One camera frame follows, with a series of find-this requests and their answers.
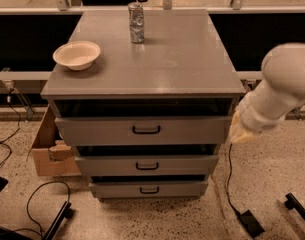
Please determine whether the grey top drawer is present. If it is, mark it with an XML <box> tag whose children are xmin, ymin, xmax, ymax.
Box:
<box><xmin>55</xmin><ymin>116</ymin><xmax>231</xmax><ymax>146</ymax></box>

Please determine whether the black stand leg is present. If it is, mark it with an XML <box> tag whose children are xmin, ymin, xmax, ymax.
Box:
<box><xmin>42</xmin><ymin>201</ymin><xmax>73</xmax><ymax>240</ymax></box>
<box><xmin>284</xmin><ymin>193</ymin><xmax>305</xmax><ymax>221</ymax></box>

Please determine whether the silver drink can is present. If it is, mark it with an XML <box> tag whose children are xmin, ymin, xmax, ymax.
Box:
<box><xmin>128</xmin><ymin>2</ymin><xmax>145</xmax><ymax>43</ymax></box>

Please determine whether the white paper bowl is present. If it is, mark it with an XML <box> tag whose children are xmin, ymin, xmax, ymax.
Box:
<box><xmin>53</xmin><ymin>41</ymin><xmax>101</xmax><ymax>71</ymax></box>

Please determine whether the black cable left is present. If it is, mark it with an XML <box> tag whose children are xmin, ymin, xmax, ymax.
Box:
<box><xmin>0</xmin><ymin>87</ymin><xmax>22</xmax><ymax>167</ymax></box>

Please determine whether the black stand leg left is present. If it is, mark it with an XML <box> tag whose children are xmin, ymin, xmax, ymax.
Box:
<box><xmin>42</xmin><ymin>201</ymin><xmax>73</xmax><ymax>240</ymax></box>

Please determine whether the grey bottom drawer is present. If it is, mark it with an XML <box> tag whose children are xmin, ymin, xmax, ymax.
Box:
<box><xmin>89</xmin><ymin>181</ymin><xmax>208</xmax><ymax>199</ymax></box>

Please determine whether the black cable right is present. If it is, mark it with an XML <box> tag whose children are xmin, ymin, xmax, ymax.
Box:
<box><xmin>225</xmin><ymin>143</ymin><xmax>241</xmax><ymax>216</ymax></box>

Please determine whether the metal railing frame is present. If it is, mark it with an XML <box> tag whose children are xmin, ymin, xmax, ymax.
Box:
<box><xmin>0</xmin><ymin>0</ymin><xmax>305</xmax><ymax>106</ymax></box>

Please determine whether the grey drawer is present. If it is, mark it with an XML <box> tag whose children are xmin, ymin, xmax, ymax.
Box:
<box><xmin>76</xmin><ymin>155</ymin><xmax>218</xmax><ymax>176</ymax></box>
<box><xmin>55</xmin><ymin>116</ymin><xmax>231</xmax><ymax>146</ymax></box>
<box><xmin>89</xmin><ymin>181</ymin><xmax>208</xmax><ymax>199</ymax></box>

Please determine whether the grey middle drawer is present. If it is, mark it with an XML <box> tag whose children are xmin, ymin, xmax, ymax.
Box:
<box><xmin>76</xmin><ymin>155</ymin><xmax>218</xmax><ymax>176</ymax></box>

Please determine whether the black power adapter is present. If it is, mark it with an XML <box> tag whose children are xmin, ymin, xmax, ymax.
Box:
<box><xmin>238</xmin><ymin>210</ymin><xmax>264</xmax><ymax>238</ymax></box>

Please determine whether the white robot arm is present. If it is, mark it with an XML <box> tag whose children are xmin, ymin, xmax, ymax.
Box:
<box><xmin>229</xmin><ymin>43</ymin><xmax>305</xmax><ymax>143</ymax></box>

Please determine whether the grey drawer cabinet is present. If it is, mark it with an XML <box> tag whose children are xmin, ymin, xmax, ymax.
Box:
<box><xmin>40</xmin><ymin>9</ymin><xmax>247</xmax><ymax>200</ymax></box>

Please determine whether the brown cardboard box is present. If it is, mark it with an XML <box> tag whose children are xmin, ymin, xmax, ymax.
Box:
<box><xmin>30</xmin><ymin>106</ymin><xmax>80</xmax><ymax>176</ymax></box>

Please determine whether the black stand leg right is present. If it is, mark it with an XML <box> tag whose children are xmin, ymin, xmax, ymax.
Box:
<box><xmin>284</xmin><ymin>193</ymin><xmax>305</xmax><ymax>221</ymax></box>

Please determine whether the black floor cable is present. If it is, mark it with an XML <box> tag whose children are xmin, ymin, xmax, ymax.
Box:
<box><xmin>12</xmin><ymin>180</ymin><xmax>72</xmax><ymax>238</ymax></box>

